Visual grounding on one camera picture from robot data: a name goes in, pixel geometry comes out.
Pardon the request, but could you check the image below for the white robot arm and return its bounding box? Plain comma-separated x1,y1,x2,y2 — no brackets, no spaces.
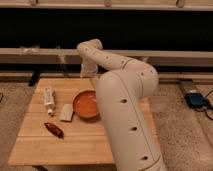
77,39,167,171

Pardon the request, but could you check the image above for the black cable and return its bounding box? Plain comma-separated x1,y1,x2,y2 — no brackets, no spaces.
196,88,213,121

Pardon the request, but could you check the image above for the blue device on floor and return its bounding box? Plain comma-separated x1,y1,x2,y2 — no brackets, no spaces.
184,93,207,108

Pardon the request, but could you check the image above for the beige sponge block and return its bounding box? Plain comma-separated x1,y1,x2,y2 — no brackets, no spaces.
60,104,73,122

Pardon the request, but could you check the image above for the red chili pepper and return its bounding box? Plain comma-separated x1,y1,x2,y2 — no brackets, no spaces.
45,123,64,138

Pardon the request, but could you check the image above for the long white rail shelf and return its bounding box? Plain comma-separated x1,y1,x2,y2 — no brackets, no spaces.
0,48,213,67

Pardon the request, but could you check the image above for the white toothpaste tube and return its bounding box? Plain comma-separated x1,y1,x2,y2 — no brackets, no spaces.
43,86,55,116

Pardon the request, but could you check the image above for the orange ceramic bowl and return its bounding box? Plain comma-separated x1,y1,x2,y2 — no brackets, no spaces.
73,90,99,119

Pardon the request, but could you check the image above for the wooden table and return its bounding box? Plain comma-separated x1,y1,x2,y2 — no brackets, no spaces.
7,77,163,167

